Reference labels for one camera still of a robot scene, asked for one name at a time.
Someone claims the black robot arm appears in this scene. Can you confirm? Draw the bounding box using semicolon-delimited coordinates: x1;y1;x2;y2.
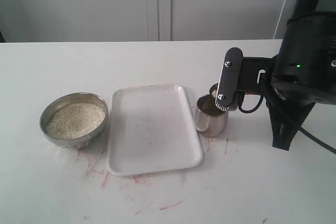
215;12;335;111

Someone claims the white rectangular plastic tray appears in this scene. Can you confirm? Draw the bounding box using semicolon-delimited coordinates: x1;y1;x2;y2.
107;84;203;176

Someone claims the steel bowl of rice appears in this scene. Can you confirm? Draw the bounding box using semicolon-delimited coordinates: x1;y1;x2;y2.
39;92;108;150

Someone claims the small steel cup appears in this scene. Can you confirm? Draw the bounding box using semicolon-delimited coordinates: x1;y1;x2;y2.
194;94;228;137

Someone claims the brown wooden spoon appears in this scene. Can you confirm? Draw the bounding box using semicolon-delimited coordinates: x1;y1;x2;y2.
203;83;218;113

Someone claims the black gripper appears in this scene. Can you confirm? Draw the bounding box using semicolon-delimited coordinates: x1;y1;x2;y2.
215;47;277;111

